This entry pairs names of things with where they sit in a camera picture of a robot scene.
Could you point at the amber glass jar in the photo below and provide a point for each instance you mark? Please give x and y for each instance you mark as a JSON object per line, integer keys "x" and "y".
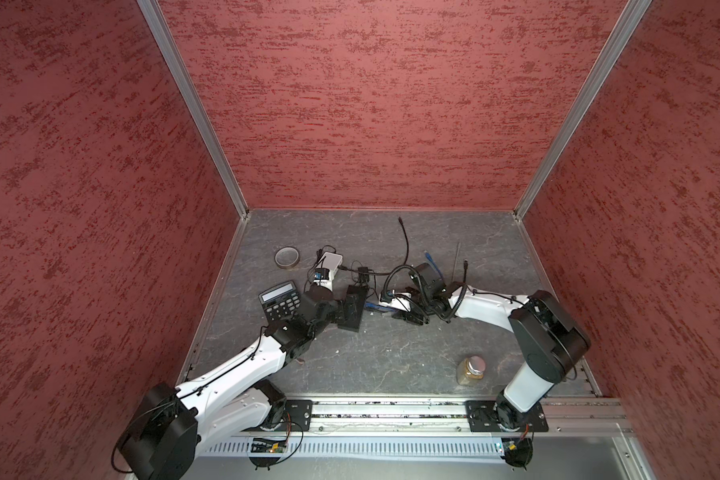
{"x": 471, "y": 370}

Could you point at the white network switch box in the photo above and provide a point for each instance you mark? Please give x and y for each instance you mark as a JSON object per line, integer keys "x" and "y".
{"x": 329, "y": 264}

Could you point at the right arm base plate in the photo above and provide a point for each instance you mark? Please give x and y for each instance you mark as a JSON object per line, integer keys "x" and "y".
{"x": 483, "y": 417}

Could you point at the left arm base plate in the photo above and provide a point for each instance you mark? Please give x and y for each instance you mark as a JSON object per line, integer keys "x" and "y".
{"x": 288, "y": 415}

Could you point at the white slotted cable duct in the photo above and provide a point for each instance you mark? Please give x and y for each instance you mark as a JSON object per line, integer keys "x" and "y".
{"x": 459, "y": 449}

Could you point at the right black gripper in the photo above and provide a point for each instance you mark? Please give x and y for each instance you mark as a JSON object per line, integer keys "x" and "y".
{"x": 416, "y": 319}

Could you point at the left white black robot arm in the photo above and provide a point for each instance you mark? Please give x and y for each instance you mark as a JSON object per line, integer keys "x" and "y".
{"x": 173, "y": 423}

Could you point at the metal frame post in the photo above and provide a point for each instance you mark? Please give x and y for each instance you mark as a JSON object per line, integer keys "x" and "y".
{"x": 160, "y": 31}
{"x": 622, "y": 31}

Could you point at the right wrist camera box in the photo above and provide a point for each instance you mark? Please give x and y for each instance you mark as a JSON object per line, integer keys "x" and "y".
{"x": 400, "y": 301}

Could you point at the black desk calculator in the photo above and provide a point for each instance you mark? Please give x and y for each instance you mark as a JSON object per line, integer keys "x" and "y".
{"x": 280, "y": 301}

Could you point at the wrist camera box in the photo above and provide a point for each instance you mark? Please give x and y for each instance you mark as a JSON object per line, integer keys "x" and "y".
{"x": 321, "y": 286}
{"x": 400, "y": 301}

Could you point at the aluminium front rail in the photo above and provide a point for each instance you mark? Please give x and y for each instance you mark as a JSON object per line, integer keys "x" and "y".
{"x": 376, "y": 415}

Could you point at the brown tape roll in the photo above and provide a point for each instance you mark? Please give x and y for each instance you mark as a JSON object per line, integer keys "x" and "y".
{"x": 287, "y": 257}

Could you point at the right metal frame post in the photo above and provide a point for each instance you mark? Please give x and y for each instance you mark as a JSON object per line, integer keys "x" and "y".
{"x": 622, "y": 31}

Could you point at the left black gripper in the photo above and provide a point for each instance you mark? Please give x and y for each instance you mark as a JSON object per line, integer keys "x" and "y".
{"x": 339, "y": 308}

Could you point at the black ribbed network switch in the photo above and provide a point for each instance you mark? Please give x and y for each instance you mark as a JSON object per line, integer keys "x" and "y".
{"x": 352, "y": 307}

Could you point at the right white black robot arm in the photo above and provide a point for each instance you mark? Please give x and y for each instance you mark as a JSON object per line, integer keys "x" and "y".
{"x": 551, "y": 341}

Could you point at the left metal frame post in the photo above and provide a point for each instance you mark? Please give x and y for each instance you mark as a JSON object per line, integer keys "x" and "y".
{"x": 160, "y": 31}

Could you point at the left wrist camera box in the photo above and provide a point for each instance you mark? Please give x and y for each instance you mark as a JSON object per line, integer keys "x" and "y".
{"x": 321, "y": 286}

